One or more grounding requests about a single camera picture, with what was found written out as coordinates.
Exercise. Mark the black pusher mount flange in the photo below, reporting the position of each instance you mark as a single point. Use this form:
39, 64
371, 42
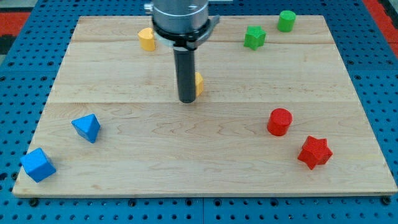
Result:
191, 40

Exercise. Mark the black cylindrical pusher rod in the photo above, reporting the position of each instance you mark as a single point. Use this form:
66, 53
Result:
185, 73

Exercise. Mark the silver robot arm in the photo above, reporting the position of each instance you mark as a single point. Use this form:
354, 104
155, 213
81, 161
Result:
185, 25

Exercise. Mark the yellow hexagon block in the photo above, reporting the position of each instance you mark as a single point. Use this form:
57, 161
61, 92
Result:
199, 84

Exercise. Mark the yellow heart block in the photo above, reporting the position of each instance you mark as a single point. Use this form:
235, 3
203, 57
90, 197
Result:
147, 39

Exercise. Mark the green star block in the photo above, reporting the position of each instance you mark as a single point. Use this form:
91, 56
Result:
255, 37

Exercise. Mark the wooden board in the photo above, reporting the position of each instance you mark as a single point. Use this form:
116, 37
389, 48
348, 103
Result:
152, 145

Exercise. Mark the green cylinder block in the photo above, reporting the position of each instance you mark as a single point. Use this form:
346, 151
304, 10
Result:
286, 21

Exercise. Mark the red cylinder block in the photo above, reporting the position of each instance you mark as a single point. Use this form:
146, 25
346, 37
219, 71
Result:
279, 121

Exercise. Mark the blue triangle block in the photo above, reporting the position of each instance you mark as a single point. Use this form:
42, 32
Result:
87, 127

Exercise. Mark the red star block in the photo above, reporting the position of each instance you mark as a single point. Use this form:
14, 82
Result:
315, 152

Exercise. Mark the blue cube block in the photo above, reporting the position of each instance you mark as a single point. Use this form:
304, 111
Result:
37, 165

